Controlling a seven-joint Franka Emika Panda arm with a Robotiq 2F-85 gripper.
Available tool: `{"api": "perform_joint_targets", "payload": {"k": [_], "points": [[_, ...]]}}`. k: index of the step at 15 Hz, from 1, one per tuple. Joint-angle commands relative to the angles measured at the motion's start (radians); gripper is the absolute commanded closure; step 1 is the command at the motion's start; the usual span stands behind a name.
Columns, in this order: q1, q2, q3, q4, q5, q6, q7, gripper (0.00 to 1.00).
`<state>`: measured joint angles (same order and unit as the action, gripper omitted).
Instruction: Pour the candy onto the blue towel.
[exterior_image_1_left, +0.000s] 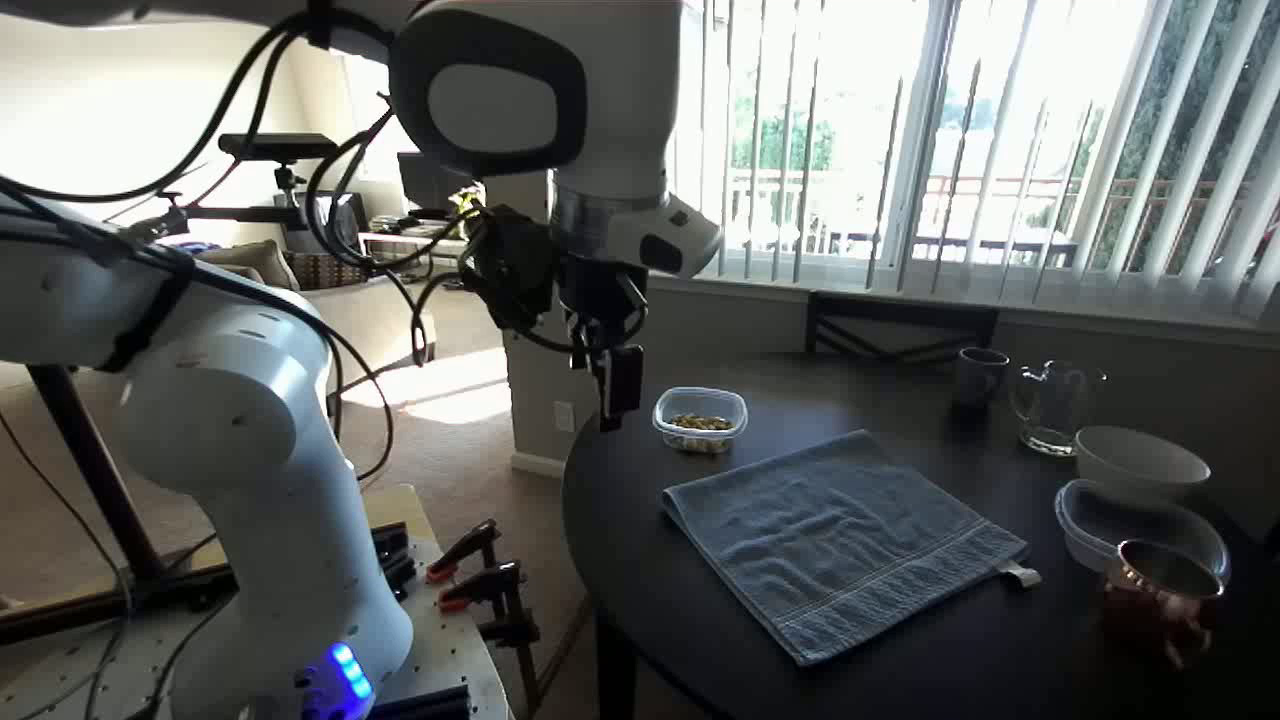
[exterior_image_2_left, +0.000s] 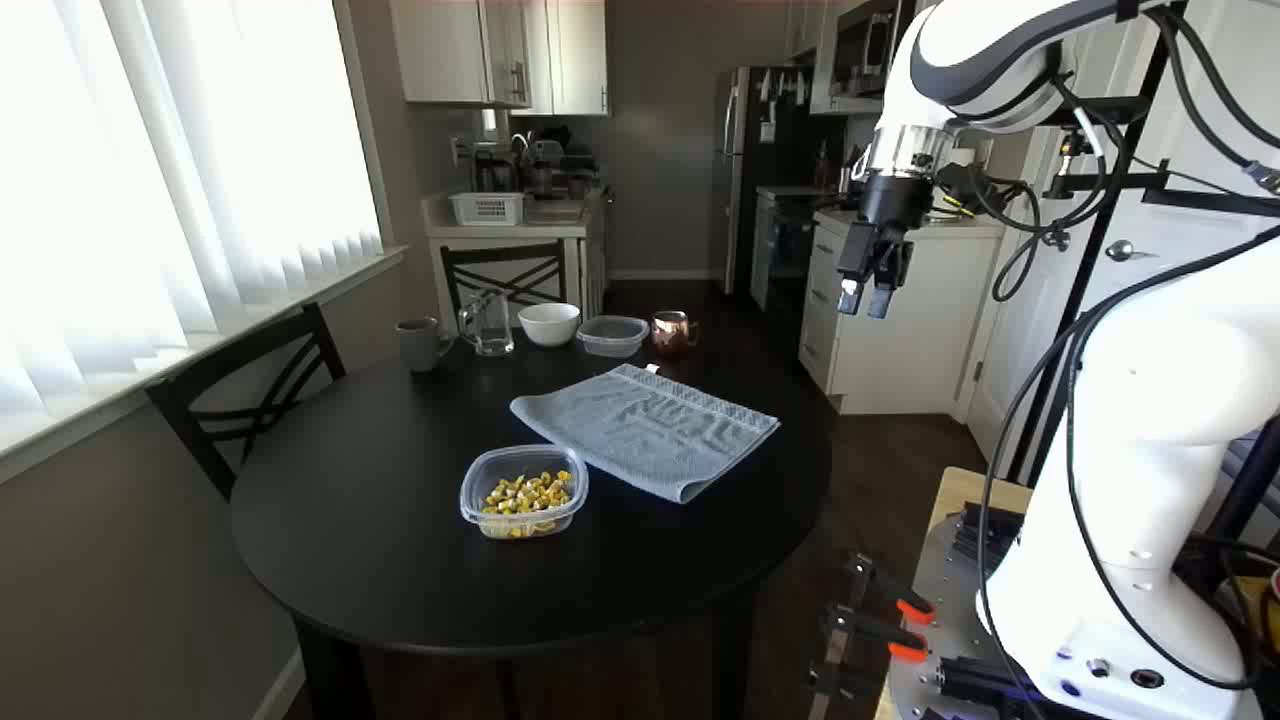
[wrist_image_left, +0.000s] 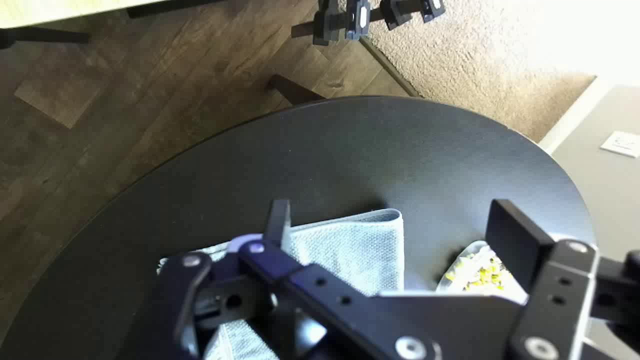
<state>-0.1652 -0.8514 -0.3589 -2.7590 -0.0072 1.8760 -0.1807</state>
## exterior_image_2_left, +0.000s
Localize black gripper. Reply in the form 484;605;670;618
837;171;932;319

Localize clear plastic candy container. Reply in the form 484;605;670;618
458;443;587;541

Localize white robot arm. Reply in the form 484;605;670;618
839;0;1280;720

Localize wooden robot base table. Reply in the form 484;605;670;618
871;468;1029;720

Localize blue towel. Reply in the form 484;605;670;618
509;364;778;504

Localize white kitchen counter cabinet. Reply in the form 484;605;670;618
796;207;998;415

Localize black refrigerator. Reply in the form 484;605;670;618
714;65;844;297

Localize copper mug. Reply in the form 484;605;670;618
652;309;693;361

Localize white bowl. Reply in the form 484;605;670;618
516;305;581;347

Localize gold wrapped candies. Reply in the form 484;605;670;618
484;468;571;518

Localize clear glass pitcher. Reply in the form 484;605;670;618
458;288;516;355

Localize round black table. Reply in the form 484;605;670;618
232;352;827;720

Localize coffee maker on counter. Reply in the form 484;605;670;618
472;124;608;201

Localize white basket on counter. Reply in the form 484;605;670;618
449;191;523;227

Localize white upper cabinets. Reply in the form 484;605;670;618
388;0;608;117

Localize black chair far side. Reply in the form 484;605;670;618
441;239;568;315

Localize white side counter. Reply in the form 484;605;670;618
419;197;608;319

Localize dark grey mug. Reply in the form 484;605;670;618
394;319;453;374

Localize black chair by window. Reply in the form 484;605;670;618
146;305;345;497

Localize white vertical blinds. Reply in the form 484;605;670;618
0;0;379;419

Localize orange handled clamp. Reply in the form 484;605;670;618
805;602;936;710
844;553;936;623

